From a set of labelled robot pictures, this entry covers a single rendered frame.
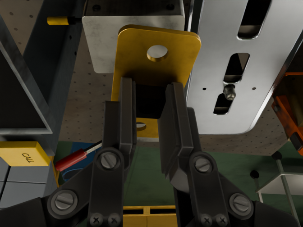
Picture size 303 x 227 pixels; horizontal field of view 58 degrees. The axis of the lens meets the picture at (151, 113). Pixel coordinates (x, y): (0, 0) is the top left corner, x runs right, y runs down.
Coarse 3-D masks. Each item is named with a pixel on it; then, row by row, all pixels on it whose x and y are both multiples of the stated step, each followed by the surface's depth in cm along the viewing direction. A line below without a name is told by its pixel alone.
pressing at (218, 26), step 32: (192, 0) 37; (224, 0) 37; (288, 0) 37; (224, 32) 41; (288, 32) 41; (224, 64) 47; (256, 64) 47; (288, 64) 47; (192, 96) 54; (256, 96) 54; (224, 128) 63
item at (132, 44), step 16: (128, 32) 12; (144, 32) 12; (160, 32) 12; (176, 32) 12; (192, 32) 12; (128, 48) 12; (144, 48) 12; (176, 48) 12; (192, 48) 13; (128, 64) 13; (144, 64) 13; (160, 64) 13; (176, 64) 13; (192, 64) 13; (144, 80) 14; (160, 80) 14; (176, 80) 14; (112, 96) 15; (144, 96) 14; (160, 96) 14; (144, 112) 15; (160, 112) 15; (144, 128) 18
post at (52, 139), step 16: (48, 0) 56; (64, 0) 56; (80, 0) 60; (48, 16) 53; (80, 16) 59; (32, 32) 50; (48, 32) 50; (64, 32) 50; (80, 32) 59; (32, 48) 48; (48, 48) 48; (64, 48) 48; (32, 64) 45; (48, 64) 45; (64, 64) 48; (48, 80) 43; (64, 80) 48; (48, 96) 41; (64, 96) 48; (48, 144) 40
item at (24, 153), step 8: (0, 144) 37; (8, 144) 37; (16, 144) 37; (24, 144) 37; (32, 144) 37; (0, 152) 38; (8, 152) 38; (16, 152) 38; (24, 152) 38; (32, 152) 38; (40, 152) 38; (8, 160) 40; (16, 160) 40; (24, 160) 40; (32, 160) 40; (40, 160) 40; (48, 160) 41
